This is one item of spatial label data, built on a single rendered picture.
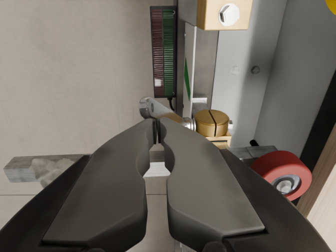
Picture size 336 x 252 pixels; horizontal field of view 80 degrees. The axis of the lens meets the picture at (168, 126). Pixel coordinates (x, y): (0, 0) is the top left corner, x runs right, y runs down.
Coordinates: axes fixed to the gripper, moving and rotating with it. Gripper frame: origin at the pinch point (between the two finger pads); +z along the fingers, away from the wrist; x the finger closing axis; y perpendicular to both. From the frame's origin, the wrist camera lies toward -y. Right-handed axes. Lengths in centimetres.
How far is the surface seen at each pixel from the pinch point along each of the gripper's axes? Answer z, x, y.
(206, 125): 12.8, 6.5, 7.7
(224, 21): 11.9, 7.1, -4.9
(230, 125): 14.4, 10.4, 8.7
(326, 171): 10.4, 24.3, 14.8
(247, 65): 37.5, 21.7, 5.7
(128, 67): 100, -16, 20
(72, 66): 100, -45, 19
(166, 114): 3.8, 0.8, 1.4
